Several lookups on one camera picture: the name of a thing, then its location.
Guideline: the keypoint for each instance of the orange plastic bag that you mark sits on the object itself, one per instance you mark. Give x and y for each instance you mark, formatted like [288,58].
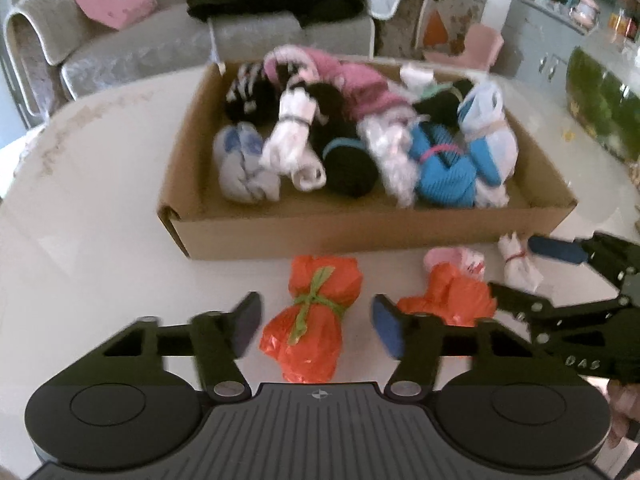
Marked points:
[310,330]
[450,300]

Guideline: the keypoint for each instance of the brown cardboard box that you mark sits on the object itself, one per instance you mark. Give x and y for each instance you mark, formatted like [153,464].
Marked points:
[350,232]

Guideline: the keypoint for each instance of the small white bundle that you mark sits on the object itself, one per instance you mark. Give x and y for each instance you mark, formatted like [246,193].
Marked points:
[517,260]

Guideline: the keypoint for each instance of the floral wall poster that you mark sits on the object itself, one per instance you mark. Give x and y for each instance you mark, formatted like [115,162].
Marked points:
[460,0]

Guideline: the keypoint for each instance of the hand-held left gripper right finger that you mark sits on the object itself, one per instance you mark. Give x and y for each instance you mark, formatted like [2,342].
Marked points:
[387,327]

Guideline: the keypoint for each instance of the pink white dotted fluffy sock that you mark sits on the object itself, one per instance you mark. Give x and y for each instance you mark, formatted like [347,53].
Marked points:
[300,60]

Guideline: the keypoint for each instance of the person's right hand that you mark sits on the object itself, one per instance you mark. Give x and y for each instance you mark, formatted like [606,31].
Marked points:
[620,410]

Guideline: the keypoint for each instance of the glass fish bowl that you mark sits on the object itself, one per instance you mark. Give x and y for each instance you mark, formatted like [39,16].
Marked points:
[605,100]

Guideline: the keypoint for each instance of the grey sock bundle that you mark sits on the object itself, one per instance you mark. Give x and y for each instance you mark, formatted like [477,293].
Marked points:
[240,165]

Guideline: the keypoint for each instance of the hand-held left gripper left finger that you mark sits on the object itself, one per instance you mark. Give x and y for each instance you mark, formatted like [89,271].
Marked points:
[245,327]

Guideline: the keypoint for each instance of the black white striped sock bundle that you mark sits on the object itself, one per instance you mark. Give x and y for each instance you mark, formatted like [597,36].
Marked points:
[250,92]

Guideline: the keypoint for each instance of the white plastic roll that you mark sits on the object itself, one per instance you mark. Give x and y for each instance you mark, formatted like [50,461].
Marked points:
[292,135]

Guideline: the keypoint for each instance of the grey quilted sofa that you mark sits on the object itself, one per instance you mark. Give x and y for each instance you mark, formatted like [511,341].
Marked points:
[150,55]

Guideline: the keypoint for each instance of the pink plastic chair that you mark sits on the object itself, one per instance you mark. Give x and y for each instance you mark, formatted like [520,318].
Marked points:
[475,47]

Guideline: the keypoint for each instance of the grey cabinet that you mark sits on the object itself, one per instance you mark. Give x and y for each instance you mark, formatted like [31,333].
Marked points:
[540,45]

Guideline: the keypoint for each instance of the blue mesh sock bundle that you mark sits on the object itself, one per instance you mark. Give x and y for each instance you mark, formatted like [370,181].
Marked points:
[445,175]

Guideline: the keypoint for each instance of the white green sock bundle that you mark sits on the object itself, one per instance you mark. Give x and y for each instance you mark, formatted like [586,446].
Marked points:
[417,77]

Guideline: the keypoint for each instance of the white glossy desktop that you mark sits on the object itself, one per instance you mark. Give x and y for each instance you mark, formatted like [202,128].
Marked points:
[100,240]

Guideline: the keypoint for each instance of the clear plastic bag bundle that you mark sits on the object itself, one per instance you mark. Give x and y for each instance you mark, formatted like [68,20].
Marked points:
[392,160]

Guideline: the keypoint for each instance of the white blue sock bundle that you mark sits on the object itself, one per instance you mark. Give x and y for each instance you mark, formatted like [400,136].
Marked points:
[492,135]

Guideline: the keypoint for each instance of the pink white plastic bag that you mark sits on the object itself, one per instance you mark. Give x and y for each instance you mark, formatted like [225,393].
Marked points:
[450,256]

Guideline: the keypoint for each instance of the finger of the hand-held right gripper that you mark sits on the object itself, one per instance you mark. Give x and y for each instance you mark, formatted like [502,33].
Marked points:
[555,250]
[520,297]

